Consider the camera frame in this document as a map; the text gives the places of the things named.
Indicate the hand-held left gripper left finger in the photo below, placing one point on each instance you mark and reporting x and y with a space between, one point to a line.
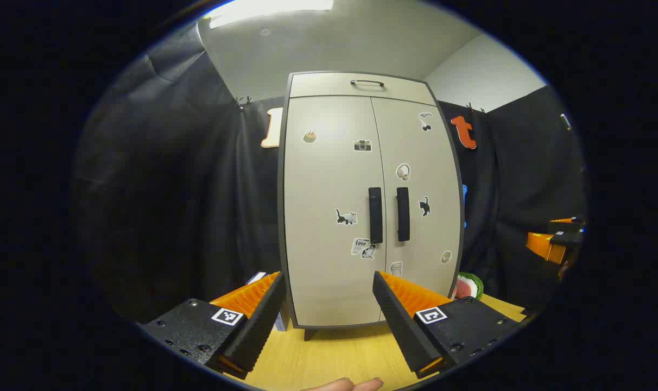
258 326

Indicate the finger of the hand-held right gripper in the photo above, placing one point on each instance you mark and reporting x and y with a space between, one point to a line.
565 224
543 247

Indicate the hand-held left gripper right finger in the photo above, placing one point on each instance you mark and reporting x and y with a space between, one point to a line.
402 326

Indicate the beige double-door shoe cabinet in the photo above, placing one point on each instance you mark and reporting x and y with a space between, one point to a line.
280 217

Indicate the headphone sticker shoe cabinet door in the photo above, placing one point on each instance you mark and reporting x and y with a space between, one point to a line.
426 163

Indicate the camera sticker shoe cabinet door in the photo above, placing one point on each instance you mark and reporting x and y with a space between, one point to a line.
323 190

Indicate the beige cabinet drawer front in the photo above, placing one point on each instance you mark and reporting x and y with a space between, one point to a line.
318 86

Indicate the watermelon slice toy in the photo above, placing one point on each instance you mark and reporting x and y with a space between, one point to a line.
470 285

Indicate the black backdrop clip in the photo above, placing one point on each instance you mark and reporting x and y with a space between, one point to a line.
244 101
475 108

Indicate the black backdrop cloth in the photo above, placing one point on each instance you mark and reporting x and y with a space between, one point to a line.
171 190

